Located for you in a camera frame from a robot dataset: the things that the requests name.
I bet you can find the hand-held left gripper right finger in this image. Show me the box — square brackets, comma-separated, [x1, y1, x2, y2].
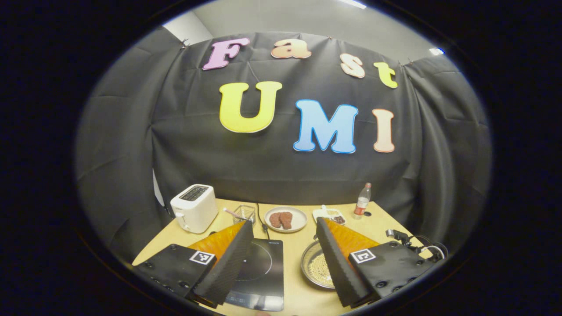
[316, 217, 435, 308]

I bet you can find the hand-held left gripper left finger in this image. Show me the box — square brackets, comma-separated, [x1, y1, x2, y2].
[132, 220, 254, 308]

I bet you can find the large pile of soybeans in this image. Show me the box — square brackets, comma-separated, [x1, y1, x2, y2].
[315, 252, 335, 284]

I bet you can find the steel pot with black handles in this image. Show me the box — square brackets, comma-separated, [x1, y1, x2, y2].
[301, 228, 449, 291]

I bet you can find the black induction cooktop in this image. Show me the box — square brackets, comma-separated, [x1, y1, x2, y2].
[224, 238, 285, 312]

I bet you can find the white divided dish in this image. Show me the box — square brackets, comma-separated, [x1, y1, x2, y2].
[312, 205, 347, 226]

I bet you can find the round white plate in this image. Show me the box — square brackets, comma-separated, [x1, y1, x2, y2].
[264, 206, 308, 233]

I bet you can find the clear plastic bottle red label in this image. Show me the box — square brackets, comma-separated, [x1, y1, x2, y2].
[352, 183, 372, 220]

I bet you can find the white toaster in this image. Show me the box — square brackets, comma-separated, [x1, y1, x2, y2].
[170, 184, 219, 234]

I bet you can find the metal wire basket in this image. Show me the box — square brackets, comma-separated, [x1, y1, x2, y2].
[232, 205, 256, 226]

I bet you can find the black power cable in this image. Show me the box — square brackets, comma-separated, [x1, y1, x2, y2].
[256, 203, 270, 240]

